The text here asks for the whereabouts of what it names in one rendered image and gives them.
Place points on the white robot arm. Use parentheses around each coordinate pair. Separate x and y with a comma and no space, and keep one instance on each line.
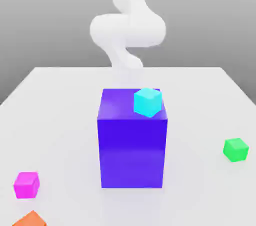
(128,28)

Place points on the small cyan cube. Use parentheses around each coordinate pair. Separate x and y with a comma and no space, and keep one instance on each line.
(147,103)

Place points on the small green cube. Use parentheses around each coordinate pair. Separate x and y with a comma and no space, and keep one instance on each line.
(236,150)

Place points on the small magenta cube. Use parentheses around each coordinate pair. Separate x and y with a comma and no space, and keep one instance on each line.
(26,185)

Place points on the small orange cube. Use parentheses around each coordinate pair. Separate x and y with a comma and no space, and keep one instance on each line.
(30,220)

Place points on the large purple box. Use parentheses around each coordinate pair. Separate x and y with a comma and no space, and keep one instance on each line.
(131,150)

